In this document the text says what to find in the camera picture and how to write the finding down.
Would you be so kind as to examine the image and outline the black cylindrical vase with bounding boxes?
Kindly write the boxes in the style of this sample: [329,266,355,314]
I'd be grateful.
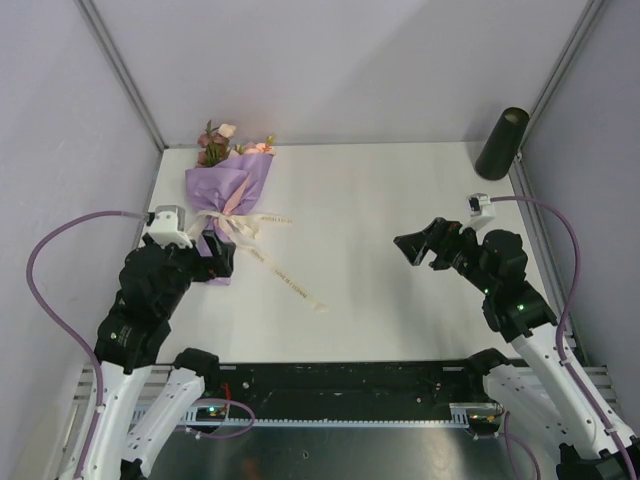
[474,107,530,181]

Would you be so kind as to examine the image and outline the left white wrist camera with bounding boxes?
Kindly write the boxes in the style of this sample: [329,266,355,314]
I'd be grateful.
[147,205,194,249]

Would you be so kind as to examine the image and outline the pink artificial flower bunch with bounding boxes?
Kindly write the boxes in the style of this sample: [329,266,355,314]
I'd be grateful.
[196,120,276,168]

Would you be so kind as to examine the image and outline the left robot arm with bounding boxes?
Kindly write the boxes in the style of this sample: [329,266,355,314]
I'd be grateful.
[62,231,236,479]

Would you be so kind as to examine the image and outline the cream printed ribbon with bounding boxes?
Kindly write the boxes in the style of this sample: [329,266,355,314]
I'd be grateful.
[186,210,328,312]

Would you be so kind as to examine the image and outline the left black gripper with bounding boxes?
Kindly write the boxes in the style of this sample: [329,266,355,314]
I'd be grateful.
[158,228,235,313]

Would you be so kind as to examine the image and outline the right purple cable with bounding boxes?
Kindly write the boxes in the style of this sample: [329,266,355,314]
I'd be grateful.
[489,195,640,451]

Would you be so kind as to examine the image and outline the white slotted cable duct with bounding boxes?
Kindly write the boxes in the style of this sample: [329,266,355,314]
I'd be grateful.
[129,402,506,429]

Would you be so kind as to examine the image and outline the purple wrapping paper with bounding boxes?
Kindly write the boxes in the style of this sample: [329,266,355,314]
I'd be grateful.
[184,152,275,287]

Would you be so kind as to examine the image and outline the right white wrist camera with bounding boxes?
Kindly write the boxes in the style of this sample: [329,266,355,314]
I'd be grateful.
[462,193,496,232]

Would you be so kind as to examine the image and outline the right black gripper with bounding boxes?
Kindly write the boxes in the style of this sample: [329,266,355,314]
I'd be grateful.
[393,217,496,295]

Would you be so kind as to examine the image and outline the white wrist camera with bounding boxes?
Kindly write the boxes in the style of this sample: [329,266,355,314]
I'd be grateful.
[462,193,496,232]
[147,205,194,249]

